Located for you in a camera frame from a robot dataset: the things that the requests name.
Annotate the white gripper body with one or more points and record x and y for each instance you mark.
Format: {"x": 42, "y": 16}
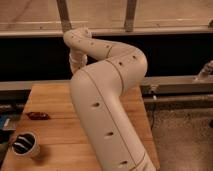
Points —
{"x": 77, "y": 60}

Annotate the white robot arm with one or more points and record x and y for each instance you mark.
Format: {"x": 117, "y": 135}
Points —
{"x": 102, "y": 71}

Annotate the dark red snack packet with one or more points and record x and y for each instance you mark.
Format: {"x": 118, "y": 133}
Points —
{"x": 38, "y": 116}

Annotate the beige object at right edge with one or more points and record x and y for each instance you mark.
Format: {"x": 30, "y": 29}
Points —
{"x": 205, "y": 72}

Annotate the grey metal rail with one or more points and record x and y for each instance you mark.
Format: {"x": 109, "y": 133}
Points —
{"x": 159, "y": 85}

